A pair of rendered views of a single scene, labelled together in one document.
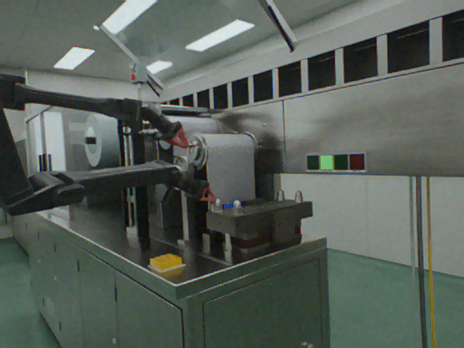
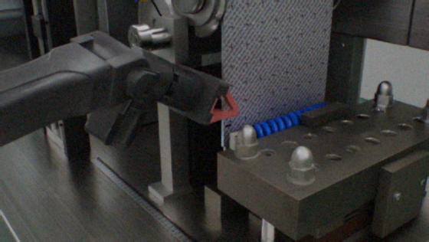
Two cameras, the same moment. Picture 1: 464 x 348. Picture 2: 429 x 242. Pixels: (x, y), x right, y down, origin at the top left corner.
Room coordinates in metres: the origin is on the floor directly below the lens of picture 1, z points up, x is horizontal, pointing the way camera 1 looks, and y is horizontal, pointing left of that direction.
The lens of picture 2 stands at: (0.58, 0.10, 1.33)
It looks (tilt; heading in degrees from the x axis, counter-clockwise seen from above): 22 degrees down; 3
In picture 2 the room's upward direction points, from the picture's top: straight up
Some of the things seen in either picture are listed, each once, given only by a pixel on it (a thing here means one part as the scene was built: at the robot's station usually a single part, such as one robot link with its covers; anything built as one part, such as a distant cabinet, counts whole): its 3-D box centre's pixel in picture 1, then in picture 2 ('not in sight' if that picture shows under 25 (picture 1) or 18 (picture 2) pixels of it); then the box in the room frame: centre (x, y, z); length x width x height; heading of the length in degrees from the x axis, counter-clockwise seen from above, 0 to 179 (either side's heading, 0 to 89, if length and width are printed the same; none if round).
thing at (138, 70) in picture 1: (137, 72); not in sight; (1.71, 0.51, 1.66); 0.07 x 0.07 x 0.10; 49
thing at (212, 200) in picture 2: (235, 232); (275, 174); (1.31, 0.04, 0.92); 0.28 x 0.04 x 0.04; 131
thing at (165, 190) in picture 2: (185, 202); (165, 111); (1.27, 0.22, 1.05); 0.06 x 0.05 x 0.31; 131
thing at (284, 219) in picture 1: (284, 226); (402, 192); (1.18, -0.14, 0.96); 0.10 x 0.03 x 0.11; 131
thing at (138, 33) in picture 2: not in sight; (139, 37); (1.25, 0.25, 1.18); 0.04 x 0.02 x 0.04; 41
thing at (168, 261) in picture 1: (166, 261); not in sight; (1.00, 0.24, 0.91); 0.07 x 0.07 x 0.02; 41
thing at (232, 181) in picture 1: (232, 186); (279, 76); (1.31, 0.04, 1.10); 0.23 x 0.01 x 0.18; 131
